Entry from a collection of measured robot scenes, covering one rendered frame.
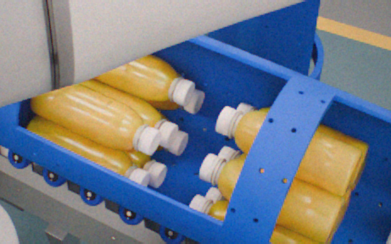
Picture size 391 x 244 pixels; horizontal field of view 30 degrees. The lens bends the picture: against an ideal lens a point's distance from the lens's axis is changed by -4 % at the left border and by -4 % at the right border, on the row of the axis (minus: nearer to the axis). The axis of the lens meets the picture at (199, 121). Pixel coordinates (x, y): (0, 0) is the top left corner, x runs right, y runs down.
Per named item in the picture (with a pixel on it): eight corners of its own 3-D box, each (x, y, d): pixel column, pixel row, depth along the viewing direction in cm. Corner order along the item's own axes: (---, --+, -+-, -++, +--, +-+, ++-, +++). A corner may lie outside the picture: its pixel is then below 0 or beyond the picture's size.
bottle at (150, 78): (61, 63, 117) (164, 107, 112) (80, 23, 117) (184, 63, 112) (77, 74, 124) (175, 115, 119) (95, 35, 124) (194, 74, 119)
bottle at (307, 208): (321, 252, 100) (198, 200, 105) (332, 233, 106) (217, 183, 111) (338, 209, 97) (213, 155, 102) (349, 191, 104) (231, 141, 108)
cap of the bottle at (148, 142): (149, 141, 112) (159, 146, 112) (136, 155, 110) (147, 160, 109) (152, 120, 110) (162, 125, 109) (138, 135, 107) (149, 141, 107)
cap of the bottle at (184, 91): (170, 99, 114) (181, 103, 113) (181, 75, 114) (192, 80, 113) (176, 104, 117) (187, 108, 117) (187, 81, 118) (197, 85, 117)
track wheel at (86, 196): (103, 188, 119) (109, 184, 121) (80, 176, 121) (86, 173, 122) (97, 212, 121) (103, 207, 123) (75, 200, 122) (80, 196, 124)
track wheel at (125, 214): (144, 207, 117) (149, 203, 119) (120, 196, 119) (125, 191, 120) (137, 231, 119) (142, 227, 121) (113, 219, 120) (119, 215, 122)
